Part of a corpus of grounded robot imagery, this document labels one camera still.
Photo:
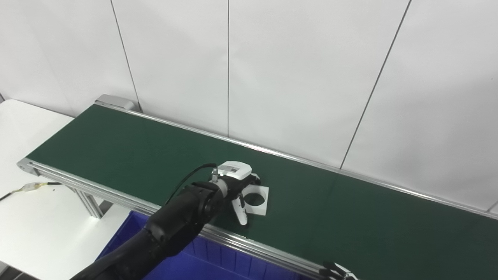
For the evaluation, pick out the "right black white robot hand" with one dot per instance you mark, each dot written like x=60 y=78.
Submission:
x=336 y=273

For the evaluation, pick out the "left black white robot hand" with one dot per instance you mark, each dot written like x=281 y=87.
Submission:
x=235 y=170

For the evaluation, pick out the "white square part round hole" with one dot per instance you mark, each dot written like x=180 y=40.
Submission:
x=261 y=208

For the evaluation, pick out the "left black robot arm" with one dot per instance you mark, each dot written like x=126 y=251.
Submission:
x=175 y=225

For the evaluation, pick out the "green conveyor belt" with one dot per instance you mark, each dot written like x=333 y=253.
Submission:
x=350 y=210

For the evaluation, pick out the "blue bin with white parts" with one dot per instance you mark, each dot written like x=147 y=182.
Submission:
x=225 y=264

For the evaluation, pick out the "aluminium conveyor support leg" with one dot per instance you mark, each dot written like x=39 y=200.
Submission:
x=90 y=204

